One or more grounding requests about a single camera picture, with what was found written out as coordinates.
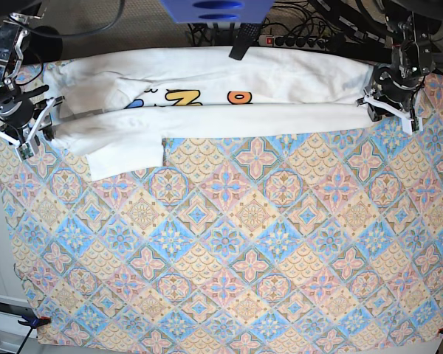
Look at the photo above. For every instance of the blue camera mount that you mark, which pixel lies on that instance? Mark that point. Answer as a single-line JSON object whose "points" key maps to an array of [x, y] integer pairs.
{"points": [[213, 11]]}

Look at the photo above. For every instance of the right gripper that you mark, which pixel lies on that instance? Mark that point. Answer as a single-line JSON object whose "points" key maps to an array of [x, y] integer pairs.
{"points": [[21, 120]]}

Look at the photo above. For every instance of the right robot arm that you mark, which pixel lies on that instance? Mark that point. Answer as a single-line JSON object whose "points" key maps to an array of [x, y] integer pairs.
{"points": [[13, 43]]}

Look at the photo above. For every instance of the white cabinet lower left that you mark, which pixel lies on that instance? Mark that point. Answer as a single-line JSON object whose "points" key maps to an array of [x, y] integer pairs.
{"points": [[12, 334]]}

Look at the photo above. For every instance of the white printed T-shirt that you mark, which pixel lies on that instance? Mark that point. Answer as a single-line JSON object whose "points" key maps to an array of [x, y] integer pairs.
{"points": [[119, 107]]}

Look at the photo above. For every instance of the patterned tile tablecloth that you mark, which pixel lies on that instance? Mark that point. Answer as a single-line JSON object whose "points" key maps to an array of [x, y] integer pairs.
{"points": [[314, 243]]}

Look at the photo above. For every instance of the black power strip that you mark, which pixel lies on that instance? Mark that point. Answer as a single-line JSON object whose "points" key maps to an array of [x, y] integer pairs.
{"points": [[309, 43]]}

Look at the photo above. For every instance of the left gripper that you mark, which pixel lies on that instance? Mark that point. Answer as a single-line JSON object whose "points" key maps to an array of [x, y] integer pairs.
{"points": [[389, 94]]}

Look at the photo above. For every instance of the blue clamp lower left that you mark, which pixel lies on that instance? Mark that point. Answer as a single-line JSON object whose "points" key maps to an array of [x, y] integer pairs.
{"points": [[33, 321]]}

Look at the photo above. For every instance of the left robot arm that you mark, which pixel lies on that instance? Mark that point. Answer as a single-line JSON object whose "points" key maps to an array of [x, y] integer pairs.
{"points": [[411, 44]]}

